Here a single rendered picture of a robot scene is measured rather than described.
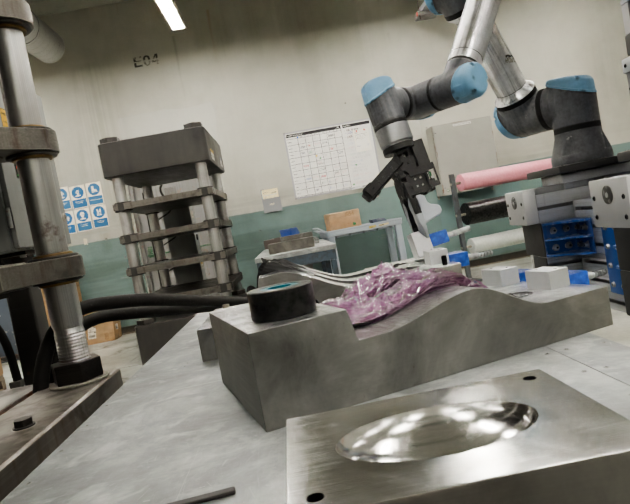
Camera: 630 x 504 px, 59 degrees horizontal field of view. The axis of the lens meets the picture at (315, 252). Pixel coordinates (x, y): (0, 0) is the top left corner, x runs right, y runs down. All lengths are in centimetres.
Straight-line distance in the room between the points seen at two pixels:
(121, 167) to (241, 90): 306
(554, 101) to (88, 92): 713
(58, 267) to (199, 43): 702
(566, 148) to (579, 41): 735
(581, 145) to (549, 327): 88
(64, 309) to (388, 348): 72
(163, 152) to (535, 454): 488
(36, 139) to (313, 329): 75
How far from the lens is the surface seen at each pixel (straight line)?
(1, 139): 117
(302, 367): 63
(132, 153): 518
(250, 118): 776
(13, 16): 128
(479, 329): 73
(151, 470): 62
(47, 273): 116
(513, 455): 34
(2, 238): 136
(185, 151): 508
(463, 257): 113
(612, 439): 35
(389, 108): 125
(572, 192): 159
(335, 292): 103
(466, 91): 124
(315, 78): 787
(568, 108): 163
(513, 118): 170
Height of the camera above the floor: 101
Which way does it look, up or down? 3 degrees down
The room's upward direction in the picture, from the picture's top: 11 degrees counter-clockwise
